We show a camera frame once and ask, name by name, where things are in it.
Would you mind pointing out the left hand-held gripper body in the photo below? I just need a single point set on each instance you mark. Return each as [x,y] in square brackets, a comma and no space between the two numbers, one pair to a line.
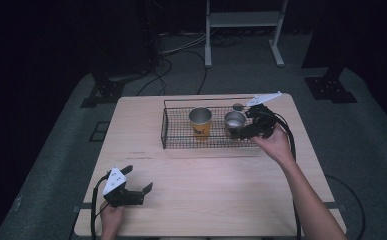
[122,195]

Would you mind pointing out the person's right hand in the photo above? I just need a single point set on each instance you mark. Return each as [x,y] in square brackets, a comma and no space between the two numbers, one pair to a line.
[276,146]

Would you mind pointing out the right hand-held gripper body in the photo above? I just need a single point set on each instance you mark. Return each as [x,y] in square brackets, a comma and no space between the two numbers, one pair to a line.
[262,120]

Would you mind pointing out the person's left hand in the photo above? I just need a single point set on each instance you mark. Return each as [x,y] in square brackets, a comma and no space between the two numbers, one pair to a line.
[112,218]

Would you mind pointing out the steel cup with wooden base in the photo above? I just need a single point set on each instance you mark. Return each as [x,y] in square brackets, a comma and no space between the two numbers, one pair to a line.
[234,120]

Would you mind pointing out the black stand with square base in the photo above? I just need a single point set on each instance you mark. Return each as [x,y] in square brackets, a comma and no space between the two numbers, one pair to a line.
[331,88]

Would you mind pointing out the white metal stand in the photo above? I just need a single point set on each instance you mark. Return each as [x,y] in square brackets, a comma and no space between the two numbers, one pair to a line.
[244,19]

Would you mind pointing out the yellow cup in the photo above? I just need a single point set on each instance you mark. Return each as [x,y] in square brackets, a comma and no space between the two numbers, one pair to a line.
[201,130]

